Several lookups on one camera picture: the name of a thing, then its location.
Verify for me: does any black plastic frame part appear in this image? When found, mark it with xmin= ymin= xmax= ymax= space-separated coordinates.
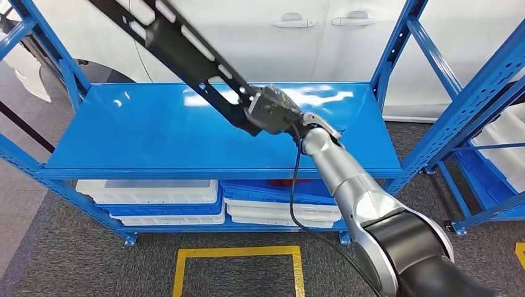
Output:
xmin=88 ymin=0 xmax=263 ymax=138

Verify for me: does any white car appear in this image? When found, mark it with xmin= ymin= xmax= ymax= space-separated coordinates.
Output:
xmin=0 ymin=0 xmax=525 ymax=122

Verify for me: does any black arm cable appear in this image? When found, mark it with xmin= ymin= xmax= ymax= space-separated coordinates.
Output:
xmin=288 ymin=123 xmax=384 ymax=297

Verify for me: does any blue wheeled shelf rack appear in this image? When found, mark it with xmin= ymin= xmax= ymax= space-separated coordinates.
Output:
xmin=422 ymin=80 xmax=525 ymax=236

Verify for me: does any blue metal shelf rack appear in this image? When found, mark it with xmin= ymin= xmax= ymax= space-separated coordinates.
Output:
xmin=0 ymin=0 xmax=525 ymax=247

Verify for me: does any red object in bin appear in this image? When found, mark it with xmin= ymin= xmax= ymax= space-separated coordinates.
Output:
xmin=268 ymin=179 xmax=313 ymax=187

